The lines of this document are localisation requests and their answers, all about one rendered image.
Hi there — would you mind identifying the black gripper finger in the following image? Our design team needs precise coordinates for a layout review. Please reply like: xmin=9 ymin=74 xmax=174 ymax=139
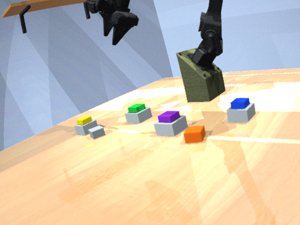
xmin=110 ymin=21 xmax=134 ymax=45
xmin=99 ymin=12 xmax=113 ymax=36

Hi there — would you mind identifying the green button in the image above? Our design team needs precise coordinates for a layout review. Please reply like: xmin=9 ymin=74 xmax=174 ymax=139
xmin=124 ymin=104 xmax=152 ymax=124

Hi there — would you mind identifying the yellow button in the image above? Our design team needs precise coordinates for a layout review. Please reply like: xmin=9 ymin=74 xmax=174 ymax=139
xmin=74 ymin=116 xmax=98 ymax=135

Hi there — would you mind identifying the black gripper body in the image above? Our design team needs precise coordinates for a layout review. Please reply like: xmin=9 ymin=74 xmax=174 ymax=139
xmin=101 ymin=0 xmax=139 ymax=26

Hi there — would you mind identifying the blue button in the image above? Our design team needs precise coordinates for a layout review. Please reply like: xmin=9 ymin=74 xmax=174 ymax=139
xmin=227 ymin=97 xmax=255 ymax=122

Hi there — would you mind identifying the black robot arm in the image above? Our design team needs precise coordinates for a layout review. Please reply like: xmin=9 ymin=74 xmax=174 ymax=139
xmin=87 ymin=0 xmax=223 ymax=70

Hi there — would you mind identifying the orange block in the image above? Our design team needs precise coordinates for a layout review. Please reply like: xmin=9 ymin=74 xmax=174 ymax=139
xmin=183 ymin=125 xmax=206 ymax=144

